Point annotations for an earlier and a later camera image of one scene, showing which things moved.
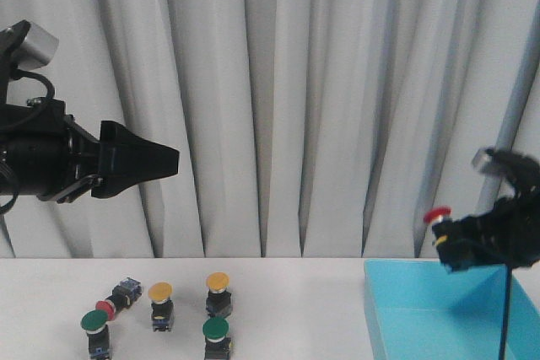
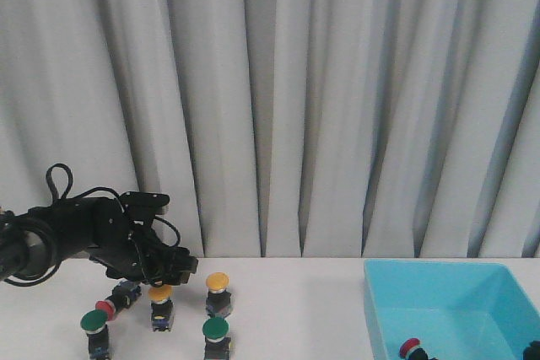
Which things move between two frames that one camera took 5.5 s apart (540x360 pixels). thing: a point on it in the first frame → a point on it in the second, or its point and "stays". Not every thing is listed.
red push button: [437, 214] → [412, 350]
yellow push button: [162, 307] stays
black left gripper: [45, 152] → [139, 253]
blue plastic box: [423, 311] stays
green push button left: [94, 322] stays
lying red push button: [125, 294] stays
